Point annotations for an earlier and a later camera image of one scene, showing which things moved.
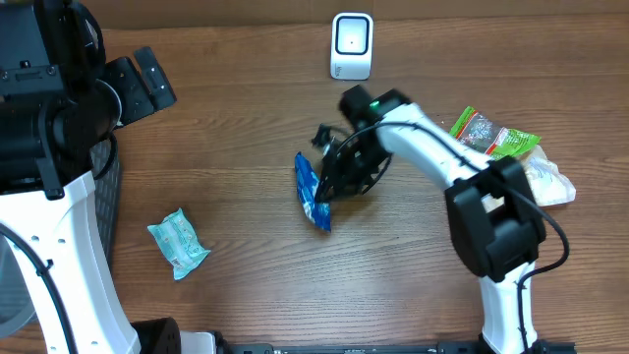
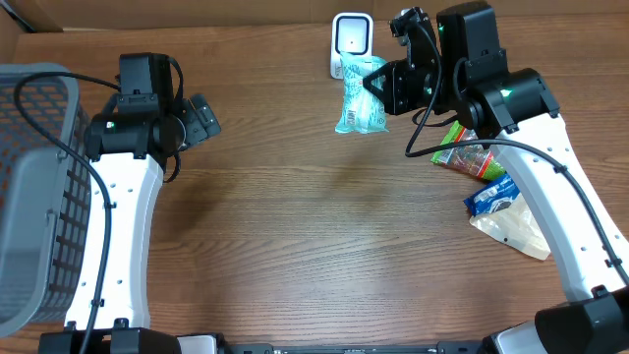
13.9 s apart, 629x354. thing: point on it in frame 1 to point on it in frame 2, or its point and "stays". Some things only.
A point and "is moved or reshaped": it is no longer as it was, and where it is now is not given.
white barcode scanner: (351, 45) stays
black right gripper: (341, 184) to (391, 94)
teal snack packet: (180, 243) to (363, 111)
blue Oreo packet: (308, 181) is moved or reshaped
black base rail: (444, 347) stays
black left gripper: (125, 74) to (199, 117)
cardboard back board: (387, 15) stays
